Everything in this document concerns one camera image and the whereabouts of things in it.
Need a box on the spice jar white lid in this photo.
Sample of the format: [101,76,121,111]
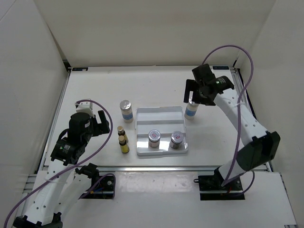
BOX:
[170,131,184,149]
[148,129,161,148]

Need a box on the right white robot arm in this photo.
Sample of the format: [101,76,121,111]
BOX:
[184,64,281,190]

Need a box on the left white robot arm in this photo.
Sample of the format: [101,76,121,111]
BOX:
[13,108,113,228]

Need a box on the tall jar right blue label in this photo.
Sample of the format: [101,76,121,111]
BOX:
[184,101,199,120]

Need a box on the tall jar blue label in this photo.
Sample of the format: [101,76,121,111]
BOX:
[184,101,199,120]
[120,100,133,123]

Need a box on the small yellow bottle rear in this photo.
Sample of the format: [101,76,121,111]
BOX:
[117,126,128,142]

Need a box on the small yellow bottle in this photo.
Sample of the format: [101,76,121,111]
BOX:
[118,135,130,153]
[117,126,128,142]

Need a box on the small yellow bottle front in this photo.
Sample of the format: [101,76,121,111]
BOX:
[118,135,130,153]

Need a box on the tall jar left blue label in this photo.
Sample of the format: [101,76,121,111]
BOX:
[120,100,133,123]

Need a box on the white divided organizer tray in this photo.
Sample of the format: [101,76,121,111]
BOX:
[135,106,188,157]

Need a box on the right aluminium rail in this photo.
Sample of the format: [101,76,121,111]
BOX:
[229,67,271,171]

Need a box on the aluminium rail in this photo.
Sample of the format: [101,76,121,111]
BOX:
[34,68,72,174]
[97,166,217,172]
[229,67,271,171]

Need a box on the left aluminium rail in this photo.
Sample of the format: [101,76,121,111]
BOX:
[34,68,72,174]

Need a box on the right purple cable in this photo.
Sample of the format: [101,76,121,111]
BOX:
[203,44,256,197]

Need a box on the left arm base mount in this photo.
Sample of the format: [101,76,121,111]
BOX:
[77,163,116,200]

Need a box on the front aluminium rail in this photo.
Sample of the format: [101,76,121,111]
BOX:
[97,166,217,172]

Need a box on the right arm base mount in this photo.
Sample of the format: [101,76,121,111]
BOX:
[193,175,245,201]

